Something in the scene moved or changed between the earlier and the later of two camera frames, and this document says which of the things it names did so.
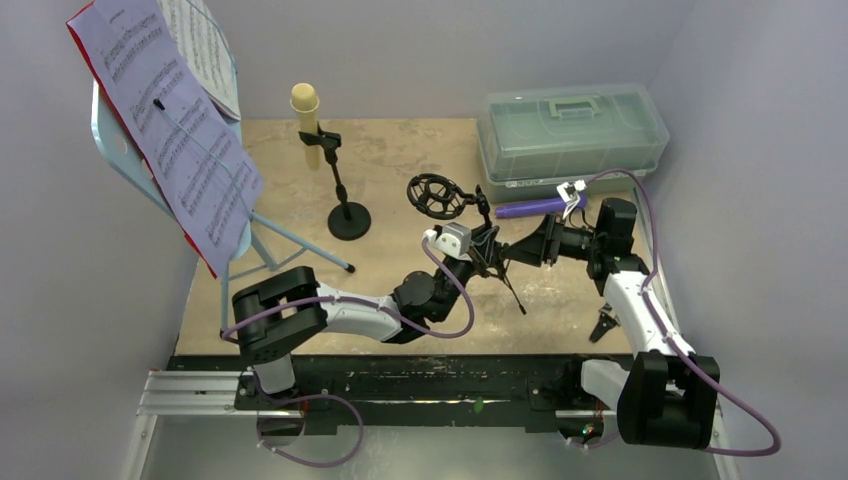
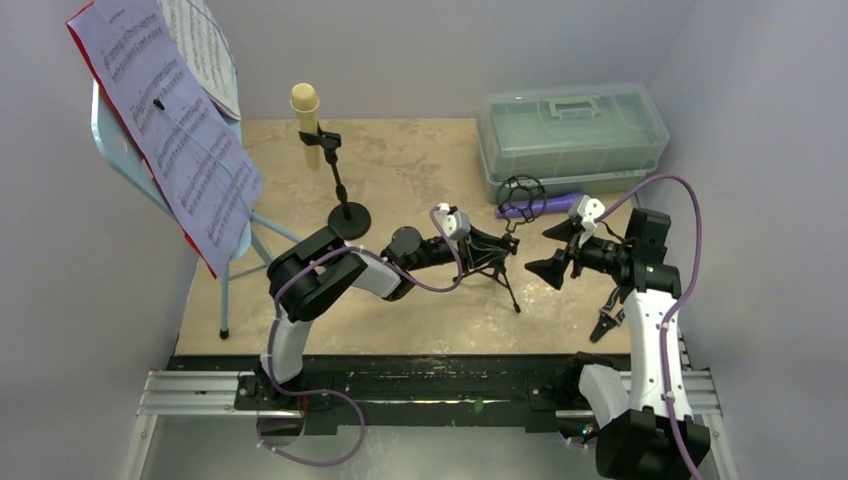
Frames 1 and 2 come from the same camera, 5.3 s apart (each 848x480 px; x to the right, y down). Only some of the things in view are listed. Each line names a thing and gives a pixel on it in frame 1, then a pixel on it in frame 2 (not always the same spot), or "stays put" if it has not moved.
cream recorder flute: [305, 102] stays put
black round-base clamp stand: [347, 220] stays put
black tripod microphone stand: [438, 197] to [521, 198]
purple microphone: [538, 207] stays put
